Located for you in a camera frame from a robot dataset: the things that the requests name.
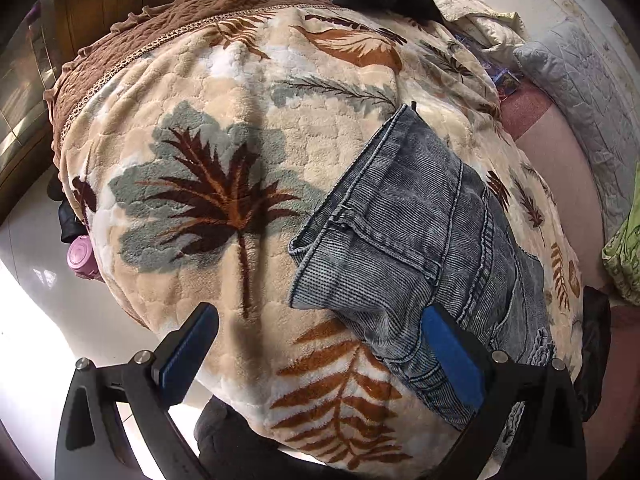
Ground pink round container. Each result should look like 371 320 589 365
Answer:
66 235 103 281

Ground leaf pattern fleece blanket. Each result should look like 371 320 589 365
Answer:
46 0 582 479

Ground pink maroon sofa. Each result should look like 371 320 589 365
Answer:
501 79 639 479

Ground grey denim pants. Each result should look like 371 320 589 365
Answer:
288 106 554 429

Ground grey quilted pillow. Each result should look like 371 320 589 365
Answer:
513 20 639 237

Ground black garment on right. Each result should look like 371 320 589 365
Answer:
574 286 612 422

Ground green patterned folded blanket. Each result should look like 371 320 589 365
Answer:
601 166 640 307

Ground cream pillow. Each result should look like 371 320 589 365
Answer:
434 0 529 65

